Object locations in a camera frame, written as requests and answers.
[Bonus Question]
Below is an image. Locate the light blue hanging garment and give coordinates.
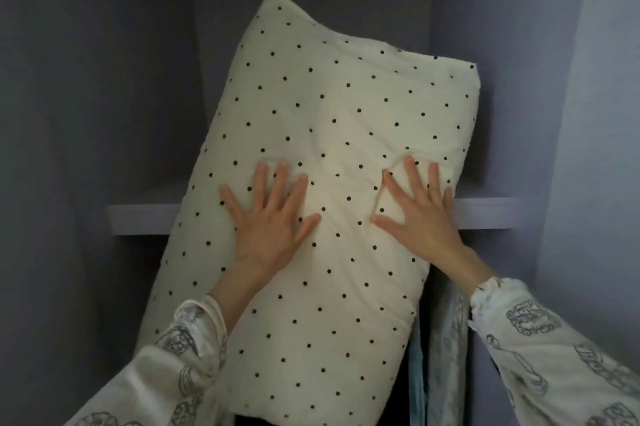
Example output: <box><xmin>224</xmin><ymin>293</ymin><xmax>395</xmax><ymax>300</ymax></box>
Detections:
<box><xmin>409</xmin><ymin>321</ymin><xmax>428</xmax><ymax>426</ymax></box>

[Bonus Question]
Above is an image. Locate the patterned hanging garment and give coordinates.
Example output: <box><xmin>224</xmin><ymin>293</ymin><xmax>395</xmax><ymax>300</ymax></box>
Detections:
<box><xmin>425</xmin><ymin>281</ymin><xmax>471</xmax><ymax>426</ymax></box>

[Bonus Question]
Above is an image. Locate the person's right forearm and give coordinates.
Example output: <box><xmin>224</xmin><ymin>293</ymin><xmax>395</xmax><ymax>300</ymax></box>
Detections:
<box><xmin>434</xmin><ymin>247</ymin><xmax>640</xmax><ymax>426</ymax></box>

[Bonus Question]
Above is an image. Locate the cream polka dot pillow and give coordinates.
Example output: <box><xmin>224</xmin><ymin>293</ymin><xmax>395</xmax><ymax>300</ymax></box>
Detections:
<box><xmin>134</xmin><ymin>0</ymin><xmax>482</xmax><ymax>426</ymax></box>

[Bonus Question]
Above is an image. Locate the white wardrobe shelf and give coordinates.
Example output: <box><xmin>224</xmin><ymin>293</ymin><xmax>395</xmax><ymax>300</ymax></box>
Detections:
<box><xmin>106</xmin><ymin>197</ymin><xmax>521</xmax><ymax>236</ymax></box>

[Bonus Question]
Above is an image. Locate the person's right hand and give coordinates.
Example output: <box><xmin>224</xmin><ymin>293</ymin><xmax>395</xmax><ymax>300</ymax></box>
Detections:
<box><xmin>369</xmin><ymin>156</ymin><xmax>471</xmax><ymax>274</ymax></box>

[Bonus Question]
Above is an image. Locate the person's left forearm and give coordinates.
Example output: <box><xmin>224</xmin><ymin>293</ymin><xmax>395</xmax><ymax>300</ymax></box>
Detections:
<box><xmin>64</xmin><ymin>253</ymin><xmax>273</xmax><ymax>426</ymax></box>

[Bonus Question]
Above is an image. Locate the person's left hand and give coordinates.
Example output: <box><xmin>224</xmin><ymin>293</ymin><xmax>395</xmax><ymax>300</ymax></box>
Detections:
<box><xmin>219</xmin><ymin>162</ymin><xmax>322</xmax><ymax>274</ymax></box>

